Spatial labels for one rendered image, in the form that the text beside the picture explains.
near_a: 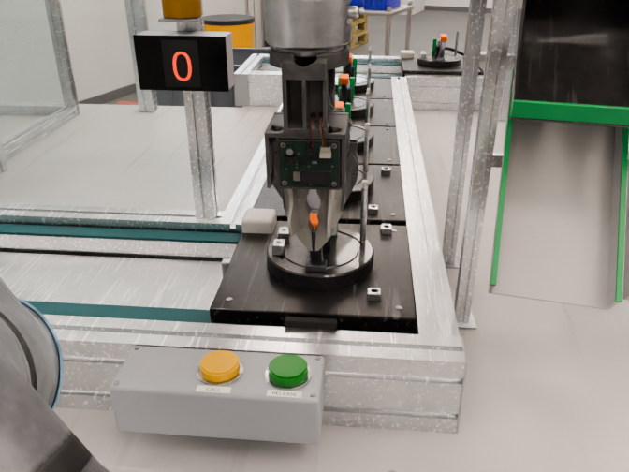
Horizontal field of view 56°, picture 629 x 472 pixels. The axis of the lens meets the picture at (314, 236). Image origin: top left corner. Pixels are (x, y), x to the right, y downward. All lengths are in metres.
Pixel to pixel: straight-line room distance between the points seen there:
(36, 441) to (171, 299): 0.57
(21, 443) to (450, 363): 0.47
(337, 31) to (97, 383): 0.47
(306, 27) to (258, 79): 1.43
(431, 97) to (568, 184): 1.19
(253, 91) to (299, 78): 1.44
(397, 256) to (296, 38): 0.39
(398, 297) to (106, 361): 0.34
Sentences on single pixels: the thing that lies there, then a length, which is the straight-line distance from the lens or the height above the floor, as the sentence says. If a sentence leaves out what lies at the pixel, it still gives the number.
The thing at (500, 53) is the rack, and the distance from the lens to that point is 0.74.
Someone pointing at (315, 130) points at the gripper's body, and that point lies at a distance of 0.52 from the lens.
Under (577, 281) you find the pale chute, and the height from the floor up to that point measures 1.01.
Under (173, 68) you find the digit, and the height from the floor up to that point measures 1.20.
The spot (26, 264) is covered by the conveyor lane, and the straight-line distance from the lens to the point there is 0.99.
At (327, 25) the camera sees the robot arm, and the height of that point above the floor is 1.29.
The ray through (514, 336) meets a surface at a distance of 0.88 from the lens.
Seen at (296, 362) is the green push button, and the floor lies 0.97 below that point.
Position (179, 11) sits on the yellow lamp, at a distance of 0.82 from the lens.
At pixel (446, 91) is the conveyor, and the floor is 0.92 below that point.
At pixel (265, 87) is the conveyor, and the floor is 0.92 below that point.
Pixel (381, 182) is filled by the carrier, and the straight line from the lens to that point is 1.05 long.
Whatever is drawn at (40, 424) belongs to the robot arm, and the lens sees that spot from 0.28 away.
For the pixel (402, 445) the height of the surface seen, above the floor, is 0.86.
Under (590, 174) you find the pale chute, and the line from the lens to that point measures 0.78.
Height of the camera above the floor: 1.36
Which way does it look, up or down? 27 degrees down
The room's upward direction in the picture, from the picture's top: straight up
